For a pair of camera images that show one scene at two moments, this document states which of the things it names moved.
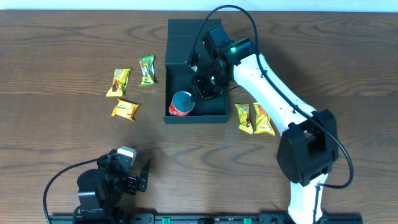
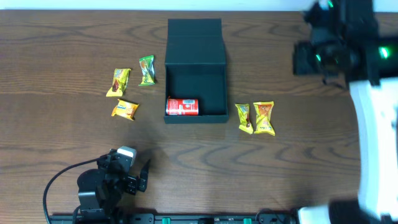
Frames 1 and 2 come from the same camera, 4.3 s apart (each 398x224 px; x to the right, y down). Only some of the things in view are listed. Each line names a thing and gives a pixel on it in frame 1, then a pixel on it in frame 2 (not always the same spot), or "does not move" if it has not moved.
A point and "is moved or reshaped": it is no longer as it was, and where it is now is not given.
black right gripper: (199, 91) → (303, 53)
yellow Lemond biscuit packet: (125, 109) does not move
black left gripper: (143, 184) does not move
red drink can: (174, 112) is moved or reshaped
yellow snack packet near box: (244, 109) does not move
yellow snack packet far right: (263, 123) does not move
